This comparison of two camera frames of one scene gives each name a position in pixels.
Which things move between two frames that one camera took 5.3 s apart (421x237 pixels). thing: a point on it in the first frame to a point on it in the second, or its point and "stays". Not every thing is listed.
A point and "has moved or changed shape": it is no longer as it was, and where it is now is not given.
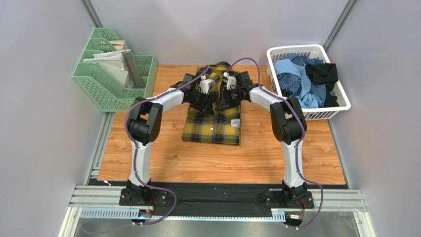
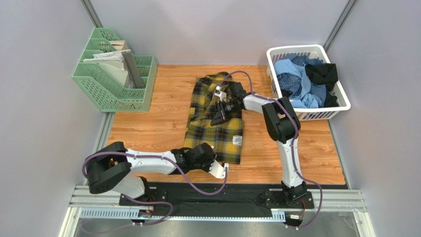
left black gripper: (207, 106) to (210, 160)
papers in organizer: (113, 60) stays
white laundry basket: (306, 72) stays
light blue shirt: (306, 99) stays
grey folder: (129, 59) stays
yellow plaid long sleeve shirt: (223, 127) has moved or changed shape
